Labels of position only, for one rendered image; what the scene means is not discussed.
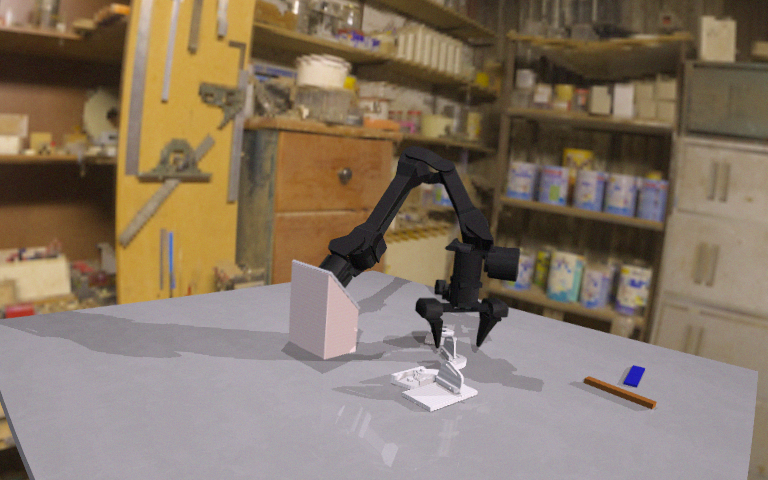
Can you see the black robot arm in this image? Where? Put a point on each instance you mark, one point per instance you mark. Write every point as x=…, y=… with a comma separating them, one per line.
x=365, y=244

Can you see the orange long thin bar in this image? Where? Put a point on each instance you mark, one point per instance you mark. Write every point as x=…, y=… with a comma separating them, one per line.
x=620, y=392

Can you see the blue rectangular block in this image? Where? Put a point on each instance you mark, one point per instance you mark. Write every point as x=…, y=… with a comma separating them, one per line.
x=634, y=376

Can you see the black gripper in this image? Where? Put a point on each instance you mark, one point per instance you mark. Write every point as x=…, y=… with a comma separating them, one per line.
x=463, y=296

